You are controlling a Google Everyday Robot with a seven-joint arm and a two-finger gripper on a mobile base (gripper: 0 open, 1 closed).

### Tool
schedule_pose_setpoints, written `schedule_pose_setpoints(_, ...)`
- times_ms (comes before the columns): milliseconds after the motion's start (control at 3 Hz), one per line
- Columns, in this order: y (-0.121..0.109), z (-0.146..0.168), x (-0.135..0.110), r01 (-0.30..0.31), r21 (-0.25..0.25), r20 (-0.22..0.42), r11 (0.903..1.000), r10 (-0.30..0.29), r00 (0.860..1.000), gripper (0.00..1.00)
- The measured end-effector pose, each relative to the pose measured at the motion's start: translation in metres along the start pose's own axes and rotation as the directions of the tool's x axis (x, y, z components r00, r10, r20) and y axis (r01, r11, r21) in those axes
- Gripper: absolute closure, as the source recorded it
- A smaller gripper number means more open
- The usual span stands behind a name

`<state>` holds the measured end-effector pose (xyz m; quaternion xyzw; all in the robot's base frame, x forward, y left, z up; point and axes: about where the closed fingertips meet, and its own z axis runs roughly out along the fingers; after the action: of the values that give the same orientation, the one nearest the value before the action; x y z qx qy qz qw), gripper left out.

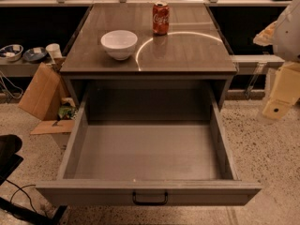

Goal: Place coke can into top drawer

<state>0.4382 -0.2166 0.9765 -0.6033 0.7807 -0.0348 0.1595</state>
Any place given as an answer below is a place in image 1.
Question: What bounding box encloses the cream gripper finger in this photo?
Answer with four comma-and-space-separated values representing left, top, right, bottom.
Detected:
262, 62, 300, 120
253, 22, 277, 46

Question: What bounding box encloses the red coke can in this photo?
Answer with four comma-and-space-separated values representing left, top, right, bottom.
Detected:
153, 1, 170, 36

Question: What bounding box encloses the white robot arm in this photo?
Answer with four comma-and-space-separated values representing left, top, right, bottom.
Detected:
253, 0, 300, 120

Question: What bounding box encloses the open grey top drawer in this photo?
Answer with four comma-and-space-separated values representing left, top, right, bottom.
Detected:
37, 87, 262, 206

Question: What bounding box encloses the grey low shelf right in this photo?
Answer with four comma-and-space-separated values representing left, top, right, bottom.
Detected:
232, 54, 283, 75

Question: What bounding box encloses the grey low shelf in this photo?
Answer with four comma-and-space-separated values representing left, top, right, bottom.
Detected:
232, 54, 283, 75
0, 57, 66, 78

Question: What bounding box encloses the grey cabinet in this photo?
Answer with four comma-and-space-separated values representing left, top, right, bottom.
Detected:
61, 3, 237, 105

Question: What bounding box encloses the white ceramic bowl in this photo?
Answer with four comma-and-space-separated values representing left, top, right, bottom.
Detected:
100, 30, 138, 60

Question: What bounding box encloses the white paper cup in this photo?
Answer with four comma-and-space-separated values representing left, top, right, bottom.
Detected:
46, 43, 62, 59

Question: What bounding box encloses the green snack bag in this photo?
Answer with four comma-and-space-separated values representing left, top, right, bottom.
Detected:
58, 106, 77, 120

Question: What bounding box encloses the brown cardboard box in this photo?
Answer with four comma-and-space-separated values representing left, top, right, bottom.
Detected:
19, 63, 75, 135

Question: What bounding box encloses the dark blue plate bowl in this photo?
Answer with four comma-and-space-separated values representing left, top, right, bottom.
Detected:
22, 47, 48, 63

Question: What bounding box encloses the grey low shelf left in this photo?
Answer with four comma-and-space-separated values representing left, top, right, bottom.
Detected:
0, 57, 66, 78

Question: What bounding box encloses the blue patterned bowl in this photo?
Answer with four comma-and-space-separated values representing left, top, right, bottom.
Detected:
0, 44, 23, 62

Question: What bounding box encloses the black chair base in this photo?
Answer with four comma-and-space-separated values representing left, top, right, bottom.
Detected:
0, 134, 23, 185

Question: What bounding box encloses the black drawer handle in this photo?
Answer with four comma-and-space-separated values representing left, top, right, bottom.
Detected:
132, 192, 169, 206

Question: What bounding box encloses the white cable left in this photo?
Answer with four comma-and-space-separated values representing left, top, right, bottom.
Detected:
0, 69, 24, 101

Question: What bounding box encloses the black cable on floor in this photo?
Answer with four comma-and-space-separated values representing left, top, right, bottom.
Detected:
0, 178, 51, 218

